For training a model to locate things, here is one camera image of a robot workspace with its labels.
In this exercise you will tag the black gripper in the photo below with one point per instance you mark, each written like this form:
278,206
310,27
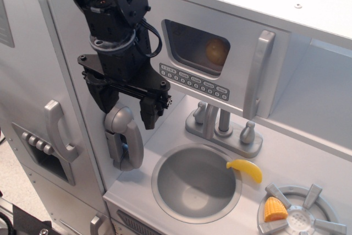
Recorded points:
124,67

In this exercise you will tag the grey toy microwave door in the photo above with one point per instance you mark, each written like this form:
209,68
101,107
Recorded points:
186,26

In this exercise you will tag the grey microwave door handle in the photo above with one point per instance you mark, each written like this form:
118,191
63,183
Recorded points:
262,52

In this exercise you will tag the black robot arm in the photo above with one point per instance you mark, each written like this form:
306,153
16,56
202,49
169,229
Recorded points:
114,20

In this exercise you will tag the yellow ball inside microwave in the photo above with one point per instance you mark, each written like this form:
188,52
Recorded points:
217,51

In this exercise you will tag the grey toy ice dispenser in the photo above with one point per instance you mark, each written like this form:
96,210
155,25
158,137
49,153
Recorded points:
43,154

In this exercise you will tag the round grey toy sink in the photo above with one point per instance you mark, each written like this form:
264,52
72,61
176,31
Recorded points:
192,184

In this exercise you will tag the grey toy fridge door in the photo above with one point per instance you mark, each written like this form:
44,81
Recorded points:
33,72

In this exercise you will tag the grey toy oven panel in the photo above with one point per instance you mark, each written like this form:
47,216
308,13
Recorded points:
136,225

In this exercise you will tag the grey toy faucet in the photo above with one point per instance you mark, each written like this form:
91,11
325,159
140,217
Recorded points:
214,124

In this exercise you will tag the yellow toy banana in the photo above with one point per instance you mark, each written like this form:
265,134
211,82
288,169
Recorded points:
247,167

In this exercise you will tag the yellow toy corn cob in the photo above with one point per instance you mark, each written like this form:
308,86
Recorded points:
274,210

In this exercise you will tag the grey toy stove burner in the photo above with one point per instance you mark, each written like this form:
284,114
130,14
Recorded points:
308,212

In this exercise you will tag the grey toy wall phone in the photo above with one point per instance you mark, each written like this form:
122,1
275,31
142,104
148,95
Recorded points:
124,139

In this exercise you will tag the grey fridge door handle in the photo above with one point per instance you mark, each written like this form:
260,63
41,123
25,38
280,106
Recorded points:
53,114

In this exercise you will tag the grey lower cabinet handle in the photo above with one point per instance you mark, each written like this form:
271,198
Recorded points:
99,225

